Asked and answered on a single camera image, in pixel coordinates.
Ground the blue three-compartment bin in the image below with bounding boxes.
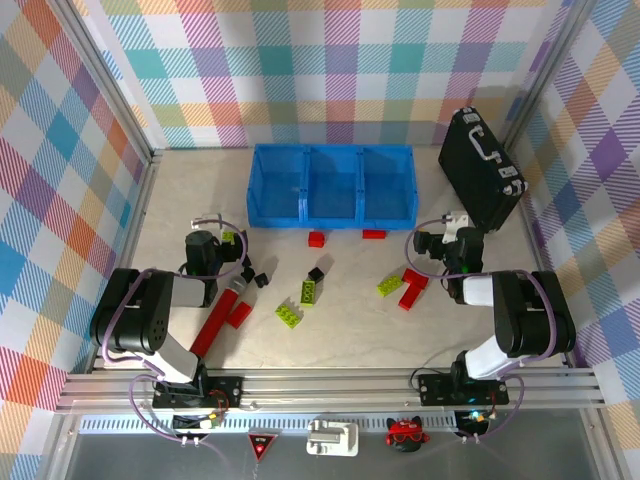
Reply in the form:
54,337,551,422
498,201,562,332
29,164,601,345
246,143,420,231

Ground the red marker with black tip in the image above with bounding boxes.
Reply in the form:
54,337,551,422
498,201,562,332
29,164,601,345
188,267,257,359

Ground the black briefcase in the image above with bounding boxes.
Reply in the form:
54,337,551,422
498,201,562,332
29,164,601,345
437,107,530,234

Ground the black connector module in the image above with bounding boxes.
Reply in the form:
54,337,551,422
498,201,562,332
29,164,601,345
172,412,224,434
454,409,496,434

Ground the red black cat toy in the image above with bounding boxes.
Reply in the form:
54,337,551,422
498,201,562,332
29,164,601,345
384,416,432,454

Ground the red triangle button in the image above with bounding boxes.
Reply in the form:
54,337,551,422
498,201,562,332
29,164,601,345
247,432,278,462

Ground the white plastic clamp device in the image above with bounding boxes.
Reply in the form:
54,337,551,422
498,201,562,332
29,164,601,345
306,418,360,457

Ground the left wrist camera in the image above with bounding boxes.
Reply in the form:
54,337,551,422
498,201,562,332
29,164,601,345
192,213,245,265

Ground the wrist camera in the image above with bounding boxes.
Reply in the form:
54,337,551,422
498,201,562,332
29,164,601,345
192,213,245,265
412,212,471,259

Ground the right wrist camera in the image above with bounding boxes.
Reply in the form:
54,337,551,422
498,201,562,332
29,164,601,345
412,212,471,259

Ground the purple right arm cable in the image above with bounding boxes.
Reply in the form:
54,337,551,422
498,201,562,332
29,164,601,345
405,217,576,446

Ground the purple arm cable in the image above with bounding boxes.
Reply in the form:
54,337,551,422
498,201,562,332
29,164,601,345
99,214,251,469
405,217,576,446

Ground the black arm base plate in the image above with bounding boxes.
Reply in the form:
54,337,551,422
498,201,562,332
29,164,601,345
152,375,245,409
418,372,510,406

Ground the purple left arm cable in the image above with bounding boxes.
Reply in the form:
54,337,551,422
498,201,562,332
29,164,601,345
99,214,251,469

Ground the aluminium frame post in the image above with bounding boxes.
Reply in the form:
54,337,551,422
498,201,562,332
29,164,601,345
52,0,166,164
499,0,601,151

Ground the aluminium rail beam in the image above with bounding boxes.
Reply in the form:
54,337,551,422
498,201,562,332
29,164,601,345
54,367,609,414

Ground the perforated metal cable tray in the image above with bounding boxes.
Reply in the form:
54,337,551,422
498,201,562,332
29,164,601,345
79,412,459,435

